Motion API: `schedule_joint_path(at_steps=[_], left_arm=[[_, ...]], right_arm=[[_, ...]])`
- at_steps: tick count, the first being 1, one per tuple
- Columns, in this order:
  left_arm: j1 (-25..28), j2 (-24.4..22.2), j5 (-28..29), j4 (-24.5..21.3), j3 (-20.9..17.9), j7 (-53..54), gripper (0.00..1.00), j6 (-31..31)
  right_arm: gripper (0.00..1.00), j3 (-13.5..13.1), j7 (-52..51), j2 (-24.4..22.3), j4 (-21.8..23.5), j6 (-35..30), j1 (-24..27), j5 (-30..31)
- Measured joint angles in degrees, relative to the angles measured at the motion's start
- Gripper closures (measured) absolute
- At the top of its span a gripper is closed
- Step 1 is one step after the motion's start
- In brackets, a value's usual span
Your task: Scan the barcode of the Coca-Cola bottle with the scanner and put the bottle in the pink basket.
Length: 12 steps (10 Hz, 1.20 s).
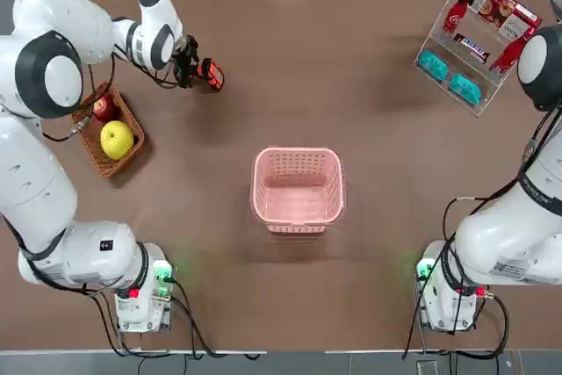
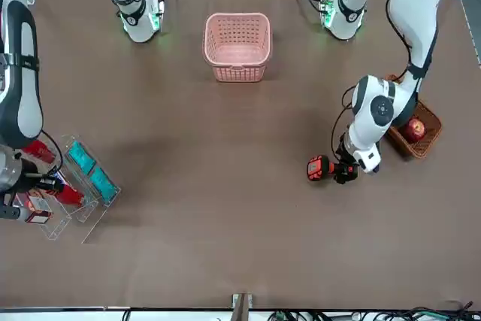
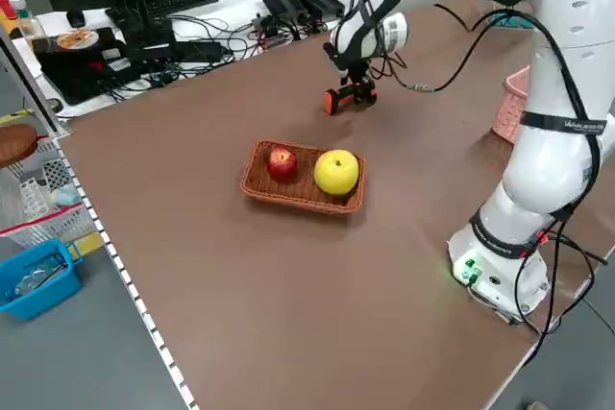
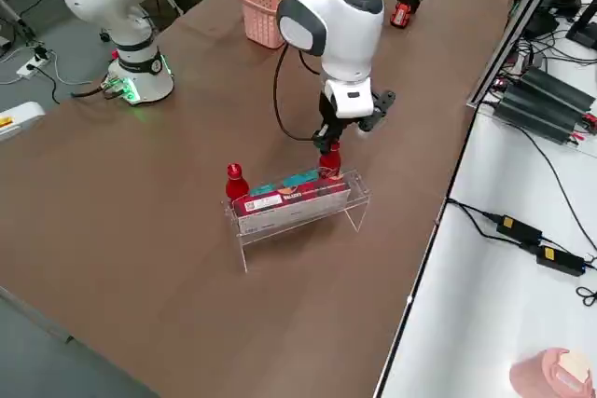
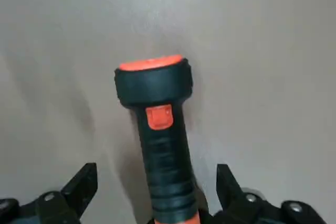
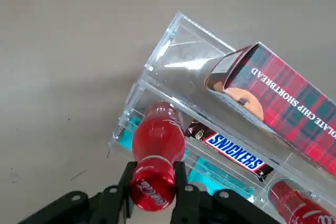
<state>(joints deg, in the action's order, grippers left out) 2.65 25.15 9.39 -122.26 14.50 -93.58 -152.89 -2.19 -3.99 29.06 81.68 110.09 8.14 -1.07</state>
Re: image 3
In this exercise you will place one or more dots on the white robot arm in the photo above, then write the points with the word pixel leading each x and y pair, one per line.
pixel 552 165

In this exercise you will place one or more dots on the blue plastic bin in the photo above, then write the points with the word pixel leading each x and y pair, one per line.
pixel 43 280

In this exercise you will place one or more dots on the white basket with red rim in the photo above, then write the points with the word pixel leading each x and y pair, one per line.
pixel 53 223

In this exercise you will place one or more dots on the grey metal frame beam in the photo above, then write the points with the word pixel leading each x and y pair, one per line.
pixel 29 83

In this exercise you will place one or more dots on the pink plastic basket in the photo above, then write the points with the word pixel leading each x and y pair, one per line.
pixel 511 112

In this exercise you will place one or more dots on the black flat equipment box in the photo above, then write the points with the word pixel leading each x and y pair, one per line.
pixel 81 74

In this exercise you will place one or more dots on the brown wicker tray basket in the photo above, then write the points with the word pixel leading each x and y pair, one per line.
pixel 298 194

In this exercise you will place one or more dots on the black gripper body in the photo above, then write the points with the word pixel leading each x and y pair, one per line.
pixel 358 73

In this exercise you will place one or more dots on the orange printed round disc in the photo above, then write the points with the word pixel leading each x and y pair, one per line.
pixel 76 39

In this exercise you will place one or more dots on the clear bottle with white cap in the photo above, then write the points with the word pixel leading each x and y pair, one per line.
pixel 29 26

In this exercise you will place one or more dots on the red apple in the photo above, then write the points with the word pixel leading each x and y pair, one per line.
pixel 282 166

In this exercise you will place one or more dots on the black computer mouse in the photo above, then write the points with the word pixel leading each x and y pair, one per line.
pixel 76 18

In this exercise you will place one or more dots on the yellow apple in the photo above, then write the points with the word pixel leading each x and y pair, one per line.
pixel 336 172

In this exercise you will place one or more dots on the brown woven object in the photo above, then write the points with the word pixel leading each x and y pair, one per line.
pixel 17 143

